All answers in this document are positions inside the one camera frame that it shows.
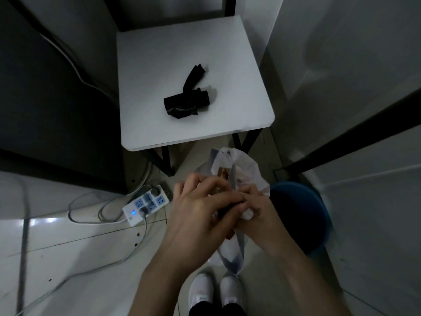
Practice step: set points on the person's left hand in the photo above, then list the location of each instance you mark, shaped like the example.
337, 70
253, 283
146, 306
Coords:
194, 223

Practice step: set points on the person's right hand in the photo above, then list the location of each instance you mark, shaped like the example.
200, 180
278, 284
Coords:
263, 223

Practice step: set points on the person's right fingers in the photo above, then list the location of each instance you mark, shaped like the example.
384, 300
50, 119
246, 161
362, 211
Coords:
251, 202

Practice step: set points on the person's left fingers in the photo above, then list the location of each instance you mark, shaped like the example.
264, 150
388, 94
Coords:
210, 190

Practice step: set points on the white plastic bag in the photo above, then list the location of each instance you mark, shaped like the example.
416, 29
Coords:
251, 167

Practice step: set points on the person's left forearm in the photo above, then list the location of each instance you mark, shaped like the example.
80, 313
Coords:
164, 283

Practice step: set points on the person's right forearm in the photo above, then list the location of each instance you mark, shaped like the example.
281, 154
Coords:
306, 283

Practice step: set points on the brown item in bag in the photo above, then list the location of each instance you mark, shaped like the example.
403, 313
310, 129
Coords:
224, 176

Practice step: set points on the blue plastic bucket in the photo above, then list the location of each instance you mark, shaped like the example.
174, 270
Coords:
304, 220

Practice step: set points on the white power strip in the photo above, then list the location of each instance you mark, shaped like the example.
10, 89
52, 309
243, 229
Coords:
131, 212

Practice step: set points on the white right shoe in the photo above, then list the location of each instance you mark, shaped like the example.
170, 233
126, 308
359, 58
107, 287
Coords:
232, 289

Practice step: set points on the white shoe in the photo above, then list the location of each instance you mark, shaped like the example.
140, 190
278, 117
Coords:
201, 289
232, 289

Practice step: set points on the white left shoe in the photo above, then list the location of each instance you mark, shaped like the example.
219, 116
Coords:
201, 289

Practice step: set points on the black trousers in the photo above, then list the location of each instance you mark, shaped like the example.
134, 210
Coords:
213, 310

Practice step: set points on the black cabinet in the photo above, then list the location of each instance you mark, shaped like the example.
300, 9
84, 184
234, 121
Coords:
49, 111

